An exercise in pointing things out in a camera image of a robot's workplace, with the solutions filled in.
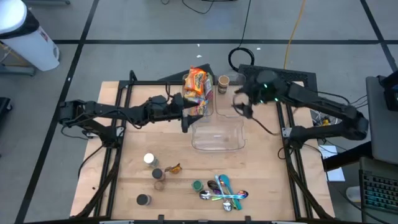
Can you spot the yellow ramen packet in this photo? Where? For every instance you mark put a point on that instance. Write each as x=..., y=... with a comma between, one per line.
x=189, y=94

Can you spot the white trash can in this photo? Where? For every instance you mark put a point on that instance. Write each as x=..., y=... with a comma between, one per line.
x=31, y=46

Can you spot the blue-edged ramen packet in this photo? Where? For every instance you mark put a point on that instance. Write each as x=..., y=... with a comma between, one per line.
x=203, y=111

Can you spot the backlit keyboard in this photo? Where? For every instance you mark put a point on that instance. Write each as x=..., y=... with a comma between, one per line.
x=379, y=193

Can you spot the wide black-lid jar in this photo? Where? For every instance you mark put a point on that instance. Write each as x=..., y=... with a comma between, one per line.
x=143, y=199

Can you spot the white computer mouse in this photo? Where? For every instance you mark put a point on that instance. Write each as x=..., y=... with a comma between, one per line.
x=353, y=193

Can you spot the small black-lid spice jar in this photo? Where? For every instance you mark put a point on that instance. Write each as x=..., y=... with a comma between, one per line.
x=158, y=173

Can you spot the tan-lid jar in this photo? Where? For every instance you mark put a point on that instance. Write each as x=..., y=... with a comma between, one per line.
x=224, y=81

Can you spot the white-lid spice jar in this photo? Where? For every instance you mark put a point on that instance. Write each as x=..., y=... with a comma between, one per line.
x=150, y=158

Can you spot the white paper sheet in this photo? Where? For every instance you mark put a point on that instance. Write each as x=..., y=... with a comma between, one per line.
x=337, y=175

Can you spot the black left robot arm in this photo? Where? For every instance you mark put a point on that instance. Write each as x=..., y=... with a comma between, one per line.
x=102, y=110

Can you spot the grey metal stand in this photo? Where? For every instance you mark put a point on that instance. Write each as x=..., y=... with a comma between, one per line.
x=21, y=71

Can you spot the green-edged ramen packet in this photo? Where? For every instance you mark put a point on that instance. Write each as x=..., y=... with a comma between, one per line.
x=210, y=78

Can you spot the clear plastic bin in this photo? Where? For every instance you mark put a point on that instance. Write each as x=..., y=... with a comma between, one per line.
x=231, y=107
x=217, y=140
x=185, y=111

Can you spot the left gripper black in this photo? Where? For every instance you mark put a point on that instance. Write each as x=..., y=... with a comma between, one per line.
x=168, y=109

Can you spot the green-lid jar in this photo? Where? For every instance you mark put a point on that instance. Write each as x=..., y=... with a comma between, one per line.
x=197, y=185

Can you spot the purple spoon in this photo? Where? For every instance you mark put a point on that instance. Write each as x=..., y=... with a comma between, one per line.
x=217, y=191

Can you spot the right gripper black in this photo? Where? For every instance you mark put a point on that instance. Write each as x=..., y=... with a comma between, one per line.
x=252, y=95

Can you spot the red ramen packet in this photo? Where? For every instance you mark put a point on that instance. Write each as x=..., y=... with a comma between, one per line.
x=209, y=92

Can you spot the rainbow spoon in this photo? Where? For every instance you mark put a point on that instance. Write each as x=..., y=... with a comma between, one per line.
x=244, y=193

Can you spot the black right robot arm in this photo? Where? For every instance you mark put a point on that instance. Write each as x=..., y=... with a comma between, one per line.
x=326, y=105

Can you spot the black caster base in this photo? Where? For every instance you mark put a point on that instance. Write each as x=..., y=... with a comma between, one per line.
x=4, y=107

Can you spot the teal spoon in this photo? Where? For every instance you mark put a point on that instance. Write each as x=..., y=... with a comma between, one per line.
x=224, y=180

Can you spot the black desk leg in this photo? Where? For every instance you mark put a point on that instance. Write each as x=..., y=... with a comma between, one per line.
x=342, y=158

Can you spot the orange ramen packet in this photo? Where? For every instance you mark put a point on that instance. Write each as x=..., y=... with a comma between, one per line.
x=195, y=79

